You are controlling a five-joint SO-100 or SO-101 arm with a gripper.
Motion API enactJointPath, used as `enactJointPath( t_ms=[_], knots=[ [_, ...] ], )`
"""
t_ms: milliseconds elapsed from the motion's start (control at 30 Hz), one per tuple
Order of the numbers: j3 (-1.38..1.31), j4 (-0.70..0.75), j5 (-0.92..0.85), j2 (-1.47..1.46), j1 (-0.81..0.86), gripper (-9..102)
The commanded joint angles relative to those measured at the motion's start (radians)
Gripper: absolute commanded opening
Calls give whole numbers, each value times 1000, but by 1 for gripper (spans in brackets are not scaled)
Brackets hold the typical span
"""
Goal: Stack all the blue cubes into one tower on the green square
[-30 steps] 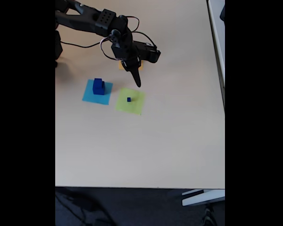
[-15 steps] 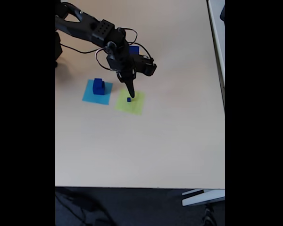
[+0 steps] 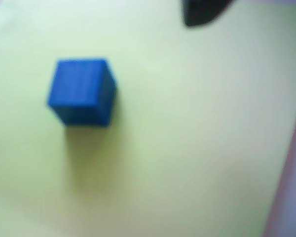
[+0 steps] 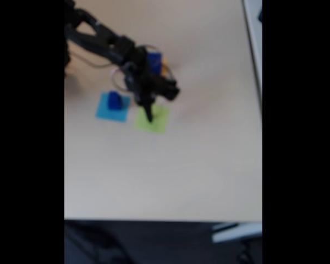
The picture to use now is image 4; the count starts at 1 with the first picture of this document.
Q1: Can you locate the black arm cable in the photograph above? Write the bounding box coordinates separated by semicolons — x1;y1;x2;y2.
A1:
70;51;115;68

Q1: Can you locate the orange paper square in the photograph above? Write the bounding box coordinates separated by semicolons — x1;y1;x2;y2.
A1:
159;57;170;78

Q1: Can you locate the black floor cable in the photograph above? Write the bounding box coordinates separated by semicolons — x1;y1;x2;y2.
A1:
64;221;133;264

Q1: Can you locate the green paper square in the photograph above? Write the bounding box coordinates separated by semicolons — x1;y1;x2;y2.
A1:
134;103;171;135

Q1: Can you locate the large blue cube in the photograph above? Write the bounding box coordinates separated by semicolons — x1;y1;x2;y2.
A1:
146;52;163;75

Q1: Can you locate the light blue paper square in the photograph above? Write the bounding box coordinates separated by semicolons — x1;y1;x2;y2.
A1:
95;92;132;123

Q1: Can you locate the white table foot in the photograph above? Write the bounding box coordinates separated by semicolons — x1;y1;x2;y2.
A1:
212;222;263;243

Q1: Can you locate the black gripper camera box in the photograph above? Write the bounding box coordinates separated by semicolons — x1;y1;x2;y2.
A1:
153;74;181;101

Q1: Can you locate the medium blue cube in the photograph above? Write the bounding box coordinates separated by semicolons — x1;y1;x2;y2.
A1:
107;95;124;110

